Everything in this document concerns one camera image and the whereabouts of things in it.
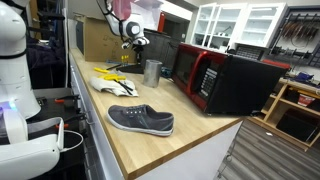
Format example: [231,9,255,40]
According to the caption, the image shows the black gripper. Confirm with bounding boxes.
[133,45,144,65]

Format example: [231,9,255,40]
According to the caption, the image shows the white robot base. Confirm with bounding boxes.
[0,0,68,180]

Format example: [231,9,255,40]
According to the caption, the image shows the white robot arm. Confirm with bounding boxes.
[96,0,150,49]

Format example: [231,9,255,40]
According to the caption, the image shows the black wedge tool stand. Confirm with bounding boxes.
[118,64,144,74]

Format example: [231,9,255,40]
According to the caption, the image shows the grey metal cylinder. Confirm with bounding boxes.
[143,59,162,88]

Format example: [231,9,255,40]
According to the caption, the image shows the black foam panel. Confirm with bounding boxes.
[141,30,180,69]

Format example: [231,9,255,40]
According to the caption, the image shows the grey white cloth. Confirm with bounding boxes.
[89,76,138,97]

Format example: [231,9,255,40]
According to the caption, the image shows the large cardboard box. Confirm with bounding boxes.
[75,15,136,63]

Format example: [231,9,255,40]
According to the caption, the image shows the grey sneaker shoe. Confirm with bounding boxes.
[107,104,174,136]

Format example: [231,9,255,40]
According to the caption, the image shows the red black microwave oven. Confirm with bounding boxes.
[172,43,287,116]

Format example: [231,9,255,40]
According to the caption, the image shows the white glass-door cabinet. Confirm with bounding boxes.
[190,2,287,51]

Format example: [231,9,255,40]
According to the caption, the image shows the wooden shelf unit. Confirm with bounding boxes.
[250,79,320,151]

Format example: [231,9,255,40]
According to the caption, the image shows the yellow T-handle key in stand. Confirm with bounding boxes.
[121,56,125,65]

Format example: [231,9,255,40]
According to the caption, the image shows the green cable bundle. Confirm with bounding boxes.
[160,67,173,79]

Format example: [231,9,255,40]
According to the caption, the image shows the yellow T-handle key on cloth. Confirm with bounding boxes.
[99,74,133,95]

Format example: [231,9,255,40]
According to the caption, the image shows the long yellow T-handle hex key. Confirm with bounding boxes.
[94,64,121,73]

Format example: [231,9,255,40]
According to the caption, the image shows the orange-handled clamp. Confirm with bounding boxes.
[54,95,80,103]

